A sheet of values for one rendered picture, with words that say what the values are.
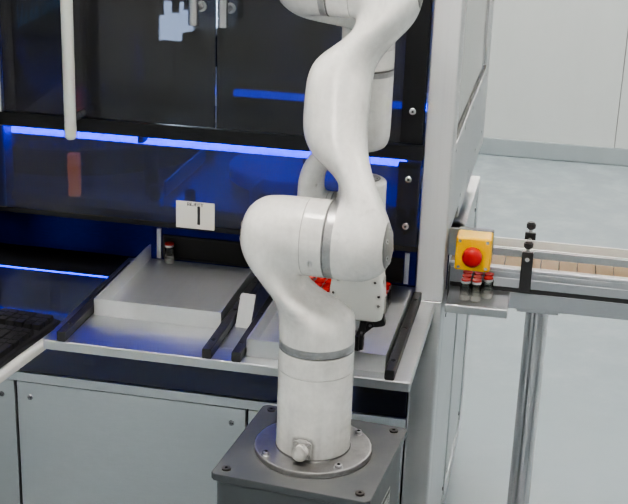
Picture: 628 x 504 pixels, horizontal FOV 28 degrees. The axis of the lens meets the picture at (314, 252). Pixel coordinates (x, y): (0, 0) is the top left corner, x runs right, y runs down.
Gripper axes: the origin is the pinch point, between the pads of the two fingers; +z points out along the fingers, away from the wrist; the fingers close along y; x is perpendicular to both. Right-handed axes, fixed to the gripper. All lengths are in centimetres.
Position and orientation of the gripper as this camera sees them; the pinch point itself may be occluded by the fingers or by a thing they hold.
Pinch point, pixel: (355, 342)
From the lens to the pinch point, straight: 230.0
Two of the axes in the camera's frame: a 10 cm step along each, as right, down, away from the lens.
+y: -9.8, -1.0, 1.8
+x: -2.0, 3.4, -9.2
